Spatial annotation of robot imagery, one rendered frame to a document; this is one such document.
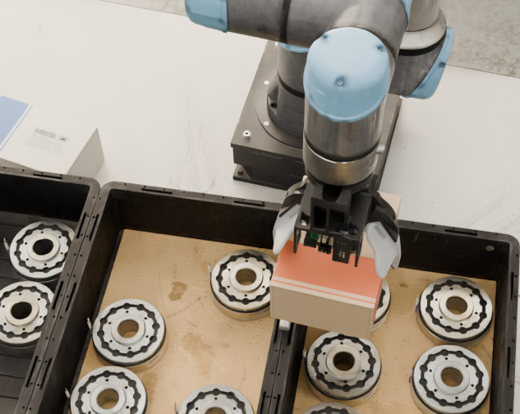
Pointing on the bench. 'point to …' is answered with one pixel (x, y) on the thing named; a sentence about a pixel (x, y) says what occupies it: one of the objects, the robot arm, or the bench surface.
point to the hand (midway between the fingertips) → (336, 249)
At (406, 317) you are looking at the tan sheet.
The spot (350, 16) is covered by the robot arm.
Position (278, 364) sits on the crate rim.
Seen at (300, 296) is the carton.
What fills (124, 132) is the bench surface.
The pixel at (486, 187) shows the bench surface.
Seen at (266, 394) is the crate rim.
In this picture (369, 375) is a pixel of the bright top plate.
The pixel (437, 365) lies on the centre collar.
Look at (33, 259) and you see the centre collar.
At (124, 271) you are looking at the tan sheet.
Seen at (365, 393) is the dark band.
